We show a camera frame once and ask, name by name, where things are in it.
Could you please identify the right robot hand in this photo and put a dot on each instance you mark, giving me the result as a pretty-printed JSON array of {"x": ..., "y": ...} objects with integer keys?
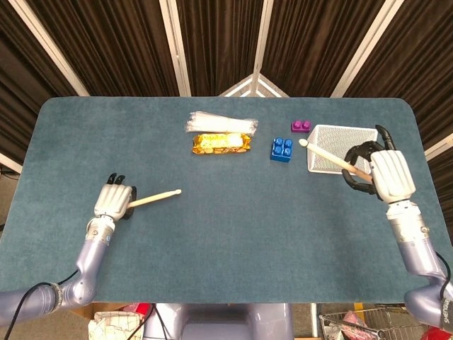
[{"x": 393, "y": 173}]

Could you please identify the teal felt table mat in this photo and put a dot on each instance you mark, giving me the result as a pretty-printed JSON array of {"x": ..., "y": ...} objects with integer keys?
[{"x": 230, "y": 248}]

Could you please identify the pink package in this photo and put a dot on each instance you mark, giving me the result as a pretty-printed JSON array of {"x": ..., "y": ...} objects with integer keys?
[{"x": 354, "y": 320}]

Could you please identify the white forked frame post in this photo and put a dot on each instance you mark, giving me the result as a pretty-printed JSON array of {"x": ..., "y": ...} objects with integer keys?
[{"x": 263, "y": 35}]

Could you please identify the blue building block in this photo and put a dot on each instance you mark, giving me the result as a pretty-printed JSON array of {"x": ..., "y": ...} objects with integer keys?
[{"x": 282, "y": 150}]

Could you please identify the purple building block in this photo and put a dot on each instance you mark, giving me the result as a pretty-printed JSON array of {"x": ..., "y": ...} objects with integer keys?
[{"x": 301, "y": 126}]

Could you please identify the white metal frame bar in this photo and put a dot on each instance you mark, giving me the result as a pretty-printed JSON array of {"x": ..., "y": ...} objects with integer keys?
[
  {"x": 439, "y": 150},
  {"x": 8, "y": 163}
]

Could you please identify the cardboard box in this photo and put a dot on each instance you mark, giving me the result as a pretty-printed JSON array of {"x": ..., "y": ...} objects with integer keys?
[{"x": 85, "y": 310}]

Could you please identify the left lavender robot arm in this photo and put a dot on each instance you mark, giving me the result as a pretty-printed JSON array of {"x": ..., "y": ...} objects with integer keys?
[{"x": 90, "y": 255}]

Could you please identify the white checked cloth bag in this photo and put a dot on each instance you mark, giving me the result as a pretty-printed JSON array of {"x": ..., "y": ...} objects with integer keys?
[{"x": 113, "y": 327}]

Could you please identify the red package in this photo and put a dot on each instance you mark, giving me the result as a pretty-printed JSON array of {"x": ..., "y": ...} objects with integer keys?
[{"x": 139, "y": 309}]

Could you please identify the gold foil snack package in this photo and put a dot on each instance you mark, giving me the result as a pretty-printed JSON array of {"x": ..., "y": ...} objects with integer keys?
[{"x": 221, "y": 143}]

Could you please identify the white mesh basket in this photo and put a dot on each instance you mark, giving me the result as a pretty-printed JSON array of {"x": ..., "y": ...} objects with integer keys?
[{"x": 336, "y": 138}]

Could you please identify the right lavender robot arm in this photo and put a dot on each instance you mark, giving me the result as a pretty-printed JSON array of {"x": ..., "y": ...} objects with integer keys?
[{"x": 417, "y": 255}]

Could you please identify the dark brown pleated curtain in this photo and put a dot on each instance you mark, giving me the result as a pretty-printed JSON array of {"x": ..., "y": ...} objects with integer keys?
[{"x": 117, "y": 42}]

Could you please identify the white metal frame post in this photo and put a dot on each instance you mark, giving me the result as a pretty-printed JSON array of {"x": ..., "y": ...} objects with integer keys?
[
  {"x": 175, "y": 49},
  {"x": 51, "y": 49},
  {"x": 363, "y": 49}
]

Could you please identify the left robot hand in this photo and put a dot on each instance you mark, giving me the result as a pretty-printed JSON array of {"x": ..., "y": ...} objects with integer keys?
[{"x": 113, "y": 200}]

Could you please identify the lavender robot torso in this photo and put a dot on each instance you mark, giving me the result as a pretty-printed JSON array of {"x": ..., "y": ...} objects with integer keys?
[{"x": 219, "y": 322}]

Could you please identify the wooden drumstick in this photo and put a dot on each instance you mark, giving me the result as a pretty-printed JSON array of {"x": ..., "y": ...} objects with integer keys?
[
  {"x": 325, "y": 154},
  {"x": 155, "y": 198}
]

